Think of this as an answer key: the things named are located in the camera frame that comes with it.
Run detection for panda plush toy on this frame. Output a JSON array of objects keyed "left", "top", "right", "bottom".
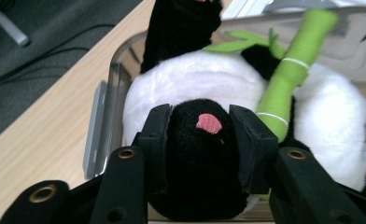
[{"left": 121, "top": 0, "right": 366, "bottom": 222}]

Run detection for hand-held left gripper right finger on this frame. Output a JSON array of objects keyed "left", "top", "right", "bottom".
[{"left": 229, "top": 104, "right": 279, "bottom": 195}]

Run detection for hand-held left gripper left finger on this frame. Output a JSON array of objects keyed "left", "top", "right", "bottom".
[{"left": 136, "top": 104, "right": 173, "bottom": 196}]

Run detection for clear grey storage box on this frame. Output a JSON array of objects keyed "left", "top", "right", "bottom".
[{"left": 82, "top": 5, "right": 366, "bottom": 222}]

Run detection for black floor cable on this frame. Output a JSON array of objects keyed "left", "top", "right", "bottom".
[
  {"left": 0, "top": 23, "right": 117, "bottom": 86},
  {"left": 0, "top": 46, "right": 91, "bottom": 91}
]

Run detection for white metal stand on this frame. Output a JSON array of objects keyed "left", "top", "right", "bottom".
[{"left": 0, "top": 0, "right": 32, "bottom": 49}]

